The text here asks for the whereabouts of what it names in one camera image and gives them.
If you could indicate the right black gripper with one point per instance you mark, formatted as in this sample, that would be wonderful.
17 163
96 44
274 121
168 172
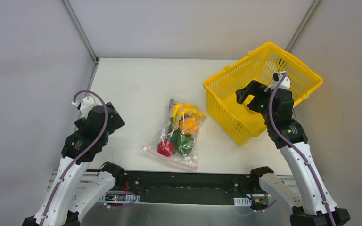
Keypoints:
256 94

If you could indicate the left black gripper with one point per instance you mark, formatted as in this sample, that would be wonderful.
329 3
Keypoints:
114 118

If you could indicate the red tomato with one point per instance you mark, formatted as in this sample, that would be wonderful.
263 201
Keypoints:
166 148

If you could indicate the clear pink-dotted zip bag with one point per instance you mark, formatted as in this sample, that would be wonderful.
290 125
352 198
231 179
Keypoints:
190 161

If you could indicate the yellow banana bunch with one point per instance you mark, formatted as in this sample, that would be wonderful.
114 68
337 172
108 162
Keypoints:
182 109

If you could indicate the orange bell pepper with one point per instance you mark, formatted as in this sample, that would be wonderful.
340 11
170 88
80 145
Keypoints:
188 126

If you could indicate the green bell pepper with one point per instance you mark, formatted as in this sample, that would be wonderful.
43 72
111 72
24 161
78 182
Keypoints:
184 145

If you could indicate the dark green avocado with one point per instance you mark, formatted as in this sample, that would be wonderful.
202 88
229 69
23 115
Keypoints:
173 135

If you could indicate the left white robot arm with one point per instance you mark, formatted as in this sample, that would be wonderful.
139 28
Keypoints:
62 207

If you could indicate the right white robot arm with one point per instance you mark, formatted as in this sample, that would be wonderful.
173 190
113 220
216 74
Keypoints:
313 206

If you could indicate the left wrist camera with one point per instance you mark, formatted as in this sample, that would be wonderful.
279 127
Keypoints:
85 105

